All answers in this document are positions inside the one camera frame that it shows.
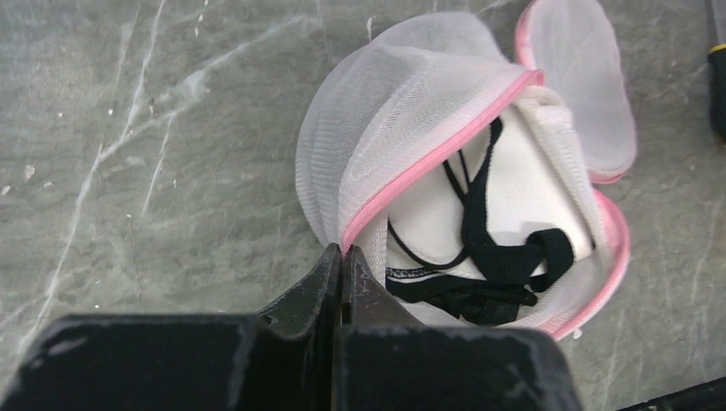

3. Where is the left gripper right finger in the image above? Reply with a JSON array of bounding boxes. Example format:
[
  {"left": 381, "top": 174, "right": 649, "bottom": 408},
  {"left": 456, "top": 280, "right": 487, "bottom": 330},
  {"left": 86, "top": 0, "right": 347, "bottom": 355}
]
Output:
[{"left": 334, "top": 247, "right": 581, "bottom": 410}]

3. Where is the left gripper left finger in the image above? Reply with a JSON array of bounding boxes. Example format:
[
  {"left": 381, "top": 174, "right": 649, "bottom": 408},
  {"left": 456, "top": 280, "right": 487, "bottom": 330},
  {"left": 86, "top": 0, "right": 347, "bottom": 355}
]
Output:
[{"left": 1, "top": 244, "right": 342, "bottom": 410}]

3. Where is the white bra with black straps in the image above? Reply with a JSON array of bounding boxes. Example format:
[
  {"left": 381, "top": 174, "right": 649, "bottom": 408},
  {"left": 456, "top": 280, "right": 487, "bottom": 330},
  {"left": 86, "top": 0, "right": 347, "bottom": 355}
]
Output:
[{"left": 354, "top": 85, "right": 597, "bottom": 329}]

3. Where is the pink-trimmed white mesh laundry bag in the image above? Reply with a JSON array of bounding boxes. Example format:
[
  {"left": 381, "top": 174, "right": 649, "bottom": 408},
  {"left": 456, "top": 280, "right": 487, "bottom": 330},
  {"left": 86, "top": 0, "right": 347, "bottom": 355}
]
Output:
[{"left": 295, "top": 1, "right": 637, "bottom": 339}]

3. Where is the yellow-black screwdriver on table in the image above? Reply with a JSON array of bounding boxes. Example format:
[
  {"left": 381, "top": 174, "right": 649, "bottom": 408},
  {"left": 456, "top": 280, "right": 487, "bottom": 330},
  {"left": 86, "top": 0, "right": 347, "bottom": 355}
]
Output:
[{"left": 707, "top": 0, "right": 726, "bottom": 143}]

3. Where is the black base frame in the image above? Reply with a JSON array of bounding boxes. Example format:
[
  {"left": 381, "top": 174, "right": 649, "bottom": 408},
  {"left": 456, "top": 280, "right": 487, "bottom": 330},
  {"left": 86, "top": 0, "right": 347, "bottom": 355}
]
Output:
[{"left": 620, "top": 377, "right": 726, "bottom": 411}]

